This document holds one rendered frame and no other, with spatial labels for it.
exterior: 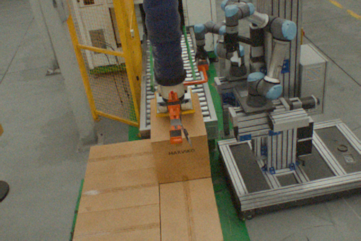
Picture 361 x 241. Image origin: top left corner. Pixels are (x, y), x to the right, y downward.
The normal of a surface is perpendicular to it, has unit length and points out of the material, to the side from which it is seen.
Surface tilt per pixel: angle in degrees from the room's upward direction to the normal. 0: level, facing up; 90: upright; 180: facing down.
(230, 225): 0
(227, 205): 0
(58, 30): 90
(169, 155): 90
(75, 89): 90
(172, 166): 90
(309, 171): 0
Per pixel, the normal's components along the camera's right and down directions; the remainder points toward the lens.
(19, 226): -0.11, -0.84
